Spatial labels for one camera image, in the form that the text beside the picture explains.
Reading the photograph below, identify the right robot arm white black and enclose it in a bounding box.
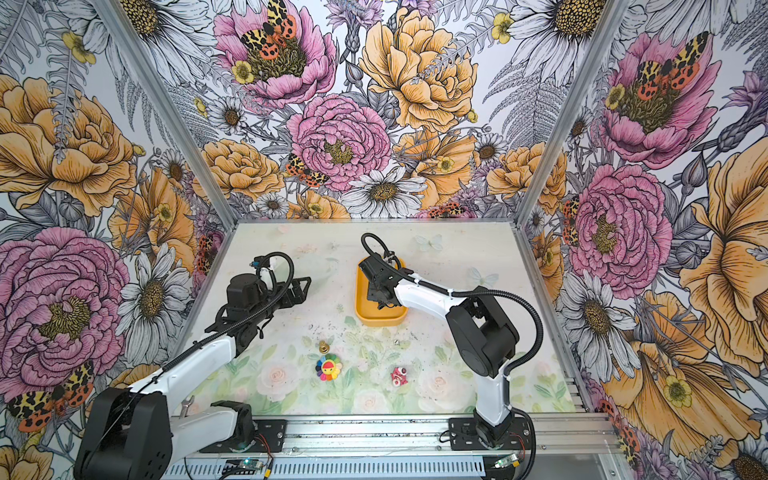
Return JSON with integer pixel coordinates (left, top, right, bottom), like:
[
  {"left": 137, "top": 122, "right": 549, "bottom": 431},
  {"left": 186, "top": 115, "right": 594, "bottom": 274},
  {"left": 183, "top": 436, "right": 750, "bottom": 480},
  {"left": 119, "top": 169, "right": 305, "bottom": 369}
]
[{"left": 359, "top": 254, "right": 537, "bottom": 429}]

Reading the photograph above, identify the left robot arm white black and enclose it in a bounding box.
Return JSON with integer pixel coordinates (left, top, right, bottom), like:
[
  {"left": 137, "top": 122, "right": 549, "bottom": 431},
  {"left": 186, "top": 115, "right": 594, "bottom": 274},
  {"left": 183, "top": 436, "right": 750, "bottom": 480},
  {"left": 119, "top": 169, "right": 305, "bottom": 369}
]
[{"left": 73, "top": 274, "right": 311, "bottom": 479}]

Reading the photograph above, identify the yellow plastic bin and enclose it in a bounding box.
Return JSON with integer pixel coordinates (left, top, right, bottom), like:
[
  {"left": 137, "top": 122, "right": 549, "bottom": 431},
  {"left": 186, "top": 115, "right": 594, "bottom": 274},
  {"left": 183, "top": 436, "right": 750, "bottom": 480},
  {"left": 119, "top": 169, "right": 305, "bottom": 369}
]
[{"left": 355, "top": 259, "right": 408, "bottom": 328}]

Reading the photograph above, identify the colourful flower toy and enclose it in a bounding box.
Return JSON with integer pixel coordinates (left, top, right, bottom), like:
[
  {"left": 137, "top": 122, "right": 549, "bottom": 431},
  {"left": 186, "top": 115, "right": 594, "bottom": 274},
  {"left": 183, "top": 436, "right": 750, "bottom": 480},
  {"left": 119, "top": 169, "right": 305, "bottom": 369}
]
[{"left": 315, "top": 353, "right": 343, "bottom": 382}]

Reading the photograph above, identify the pink small toy figure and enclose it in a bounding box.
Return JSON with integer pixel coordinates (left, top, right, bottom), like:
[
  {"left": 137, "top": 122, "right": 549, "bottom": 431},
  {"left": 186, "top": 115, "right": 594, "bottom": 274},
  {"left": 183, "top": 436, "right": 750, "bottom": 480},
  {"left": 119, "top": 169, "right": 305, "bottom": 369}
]
[{"left": 391, "top": 366, "right": 408, "bottom": 388}]

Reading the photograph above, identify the green circuit board left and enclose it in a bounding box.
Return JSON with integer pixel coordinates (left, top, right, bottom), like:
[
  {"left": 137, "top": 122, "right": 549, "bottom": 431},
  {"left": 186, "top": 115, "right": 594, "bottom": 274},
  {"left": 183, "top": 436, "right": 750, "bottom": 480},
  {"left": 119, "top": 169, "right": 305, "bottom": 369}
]
[{"left": 222, "top": 458, "right": 267, "bottom": 475}]

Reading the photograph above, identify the green circuit board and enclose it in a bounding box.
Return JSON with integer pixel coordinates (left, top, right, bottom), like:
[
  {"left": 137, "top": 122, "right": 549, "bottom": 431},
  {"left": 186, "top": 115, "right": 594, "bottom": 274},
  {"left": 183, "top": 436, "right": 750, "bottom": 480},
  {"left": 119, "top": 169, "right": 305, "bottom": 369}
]
[
  {"left": 222, "top": 458, "right": 267, "bottom": 475},
  {"left": 493, "top": 453, "right": 520, "bottom": 469}
]

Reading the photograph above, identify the green circuit board right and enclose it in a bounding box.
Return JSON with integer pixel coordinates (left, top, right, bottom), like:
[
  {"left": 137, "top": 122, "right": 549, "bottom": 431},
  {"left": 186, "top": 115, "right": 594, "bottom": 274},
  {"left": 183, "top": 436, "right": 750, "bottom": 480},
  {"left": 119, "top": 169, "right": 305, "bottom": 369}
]
[{"left": 493, "top": 453, "right": 520, "bottom": 469}]

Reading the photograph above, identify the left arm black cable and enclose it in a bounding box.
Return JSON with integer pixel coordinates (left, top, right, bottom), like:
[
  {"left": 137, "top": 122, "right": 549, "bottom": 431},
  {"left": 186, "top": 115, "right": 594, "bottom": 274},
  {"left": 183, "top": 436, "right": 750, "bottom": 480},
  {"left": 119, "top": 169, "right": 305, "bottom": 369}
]
[{"left": 95, "top": 251, "right": 296, "bottom": 445}]

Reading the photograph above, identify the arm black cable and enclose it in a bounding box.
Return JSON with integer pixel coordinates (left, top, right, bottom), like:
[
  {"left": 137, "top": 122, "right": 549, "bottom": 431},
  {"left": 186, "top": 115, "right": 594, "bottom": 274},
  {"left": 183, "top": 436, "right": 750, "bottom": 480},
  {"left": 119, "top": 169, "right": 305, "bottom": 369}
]
[
  {"left": 360, "top": 232, "right": 545, "bottom": 378},
  {"left": 95, "top": 251, "right": 296, "bottom": 445}
]

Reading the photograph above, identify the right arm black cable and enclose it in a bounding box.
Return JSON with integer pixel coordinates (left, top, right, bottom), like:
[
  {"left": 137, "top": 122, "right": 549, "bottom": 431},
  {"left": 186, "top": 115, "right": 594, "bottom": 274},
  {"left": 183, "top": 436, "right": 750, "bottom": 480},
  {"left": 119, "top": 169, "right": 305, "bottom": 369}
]
[{"left": 360, "top": 232, "right": 545, "bottom": 378}]

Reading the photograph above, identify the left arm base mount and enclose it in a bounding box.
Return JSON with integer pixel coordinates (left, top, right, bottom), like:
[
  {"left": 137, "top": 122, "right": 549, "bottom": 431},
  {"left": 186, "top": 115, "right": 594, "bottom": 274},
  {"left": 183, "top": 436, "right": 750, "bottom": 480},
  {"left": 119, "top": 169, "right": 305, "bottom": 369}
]
[{"left": 200, "top": 419, "right": 288, "bottom": 454}]

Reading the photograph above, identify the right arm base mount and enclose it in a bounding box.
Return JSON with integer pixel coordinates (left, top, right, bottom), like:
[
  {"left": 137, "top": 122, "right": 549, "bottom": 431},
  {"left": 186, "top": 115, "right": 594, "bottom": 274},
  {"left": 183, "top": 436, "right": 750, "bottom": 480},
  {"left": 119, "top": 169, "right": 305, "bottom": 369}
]
[{"left": 448, "top": 413, "right": 535, "bottom": 451}]

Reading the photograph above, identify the white slotted cable duct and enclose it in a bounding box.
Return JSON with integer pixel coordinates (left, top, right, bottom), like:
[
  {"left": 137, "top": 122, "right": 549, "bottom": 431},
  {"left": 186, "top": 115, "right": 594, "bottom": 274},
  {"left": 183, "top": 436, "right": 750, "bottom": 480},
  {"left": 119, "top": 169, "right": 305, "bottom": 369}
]
[{"left": 162, "top": 456, "right": 486, "bottom": 479}]

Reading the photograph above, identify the aluminium front rail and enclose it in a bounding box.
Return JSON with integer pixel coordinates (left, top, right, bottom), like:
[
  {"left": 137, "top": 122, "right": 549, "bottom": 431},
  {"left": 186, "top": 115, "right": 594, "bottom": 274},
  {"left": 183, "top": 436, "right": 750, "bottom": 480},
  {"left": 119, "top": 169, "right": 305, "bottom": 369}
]
[{"left": 107, "top": 412, "right": 625, "bottom": 460}]

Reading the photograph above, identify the aluminium corner post right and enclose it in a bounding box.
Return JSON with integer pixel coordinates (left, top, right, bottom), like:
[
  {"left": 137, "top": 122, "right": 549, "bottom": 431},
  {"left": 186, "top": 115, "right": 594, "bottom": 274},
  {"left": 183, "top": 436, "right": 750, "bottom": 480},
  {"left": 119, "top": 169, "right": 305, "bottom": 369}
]
[{"left": 514, "top": 0, "right": 630, "bottom": 228}]

